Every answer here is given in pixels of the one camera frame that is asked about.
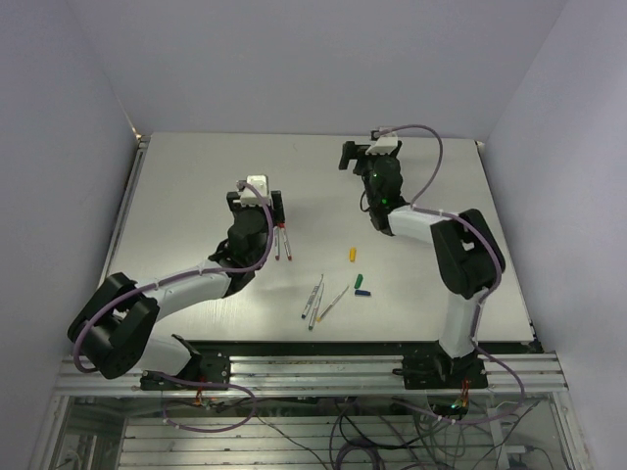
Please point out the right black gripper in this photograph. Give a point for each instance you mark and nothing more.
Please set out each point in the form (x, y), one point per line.
(351, 151)

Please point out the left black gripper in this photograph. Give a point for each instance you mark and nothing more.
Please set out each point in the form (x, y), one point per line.
(236, 207)

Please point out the purple pen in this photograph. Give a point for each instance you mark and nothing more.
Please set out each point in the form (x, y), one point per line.
(276, 241)

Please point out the red pen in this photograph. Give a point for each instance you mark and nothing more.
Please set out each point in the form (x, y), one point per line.
(286, 244)

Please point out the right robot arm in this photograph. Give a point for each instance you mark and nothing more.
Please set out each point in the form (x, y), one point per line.
(470, 263)

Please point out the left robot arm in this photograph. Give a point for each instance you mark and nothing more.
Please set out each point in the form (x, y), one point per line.
(113, 332)

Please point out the blue pen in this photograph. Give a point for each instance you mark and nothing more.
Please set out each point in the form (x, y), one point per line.
(311, 298)

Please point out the green pen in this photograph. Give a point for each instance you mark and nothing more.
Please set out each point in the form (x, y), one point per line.
(316, 306)

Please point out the yellow pen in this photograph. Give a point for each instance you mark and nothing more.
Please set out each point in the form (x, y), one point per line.
(333, 303)

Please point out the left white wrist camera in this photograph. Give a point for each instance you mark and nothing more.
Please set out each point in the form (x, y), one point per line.
(254, 191)

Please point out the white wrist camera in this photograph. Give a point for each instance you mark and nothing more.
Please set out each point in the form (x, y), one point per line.
(254, 191)
(383, 142)

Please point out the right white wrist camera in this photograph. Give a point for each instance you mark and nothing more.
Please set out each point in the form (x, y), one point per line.
(383, 142)

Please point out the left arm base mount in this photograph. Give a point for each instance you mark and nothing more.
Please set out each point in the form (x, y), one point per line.
(171, 363)

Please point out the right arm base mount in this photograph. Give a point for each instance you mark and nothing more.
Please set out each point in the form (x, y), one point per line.
(436, 370)

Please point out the aluminium frame rails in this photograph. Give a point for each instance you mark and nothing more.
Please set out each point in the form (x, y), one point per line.
(319, 406)

